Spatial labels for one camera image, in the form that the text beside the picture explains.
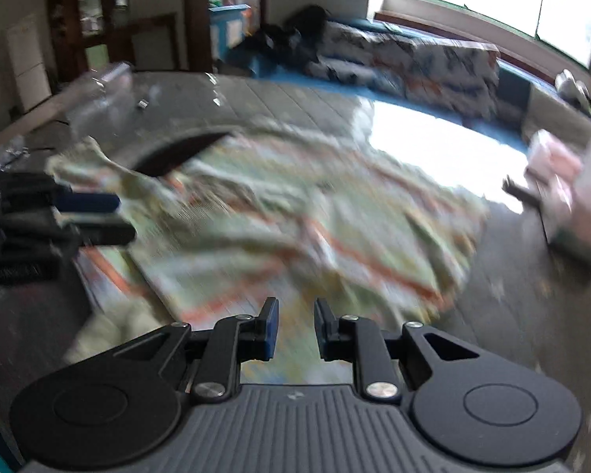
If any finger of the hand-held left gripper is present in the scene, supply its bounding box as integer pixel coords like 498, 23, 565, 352
54, 192, 122, 214
66, 222, 137, 248

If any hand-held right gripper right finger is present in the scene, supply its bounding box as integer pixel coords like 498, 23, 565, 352
314, 298, 478, 401

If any grey quilted star tablecloth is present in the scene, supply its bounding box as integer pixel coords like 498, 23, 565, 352
0, 71, 591, 473

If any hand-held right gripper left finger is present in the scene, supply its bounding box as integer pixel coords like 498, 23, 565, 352
113, 298, 281, 401

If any white cabinet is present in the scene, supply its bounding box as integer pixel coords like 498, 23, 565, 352
2, 14, 52, 112

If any small butterfly print pillow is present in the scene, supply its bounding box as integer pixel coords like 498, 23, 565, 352
320, 22, 419, 94

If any white plush toy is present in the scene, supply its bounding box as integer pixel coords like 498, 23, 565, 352
554, 69, 591, 104

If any dark wooden cabinet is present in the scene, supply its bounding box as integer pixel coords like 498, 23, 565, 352
46, 0, 188, 84

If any clear plastic bag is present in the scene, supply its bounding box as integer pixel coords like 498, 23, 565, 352
66, 61, 134, 129

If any tissue box with white tissue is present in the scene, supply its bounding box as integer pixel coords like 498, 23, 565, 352
524, 129, 591, 267

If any large butterfly print pillow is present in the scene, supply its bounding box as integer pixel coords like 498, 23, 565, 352
404, 39, 500, 121

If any pastel patterned garment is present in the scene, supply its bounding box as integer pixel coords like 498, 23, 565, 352
49, 130, 488, 385

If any black bag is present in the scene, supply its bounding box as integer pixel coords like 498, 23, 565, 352
253, 5, 328, 62

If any dark wooden door frame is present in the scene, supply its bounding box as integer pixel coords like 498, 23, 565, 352
184, 0, 215, 72

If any blue painted cabinet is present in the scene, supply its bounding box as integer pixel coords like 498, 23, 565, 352
209, 4, 254, 60

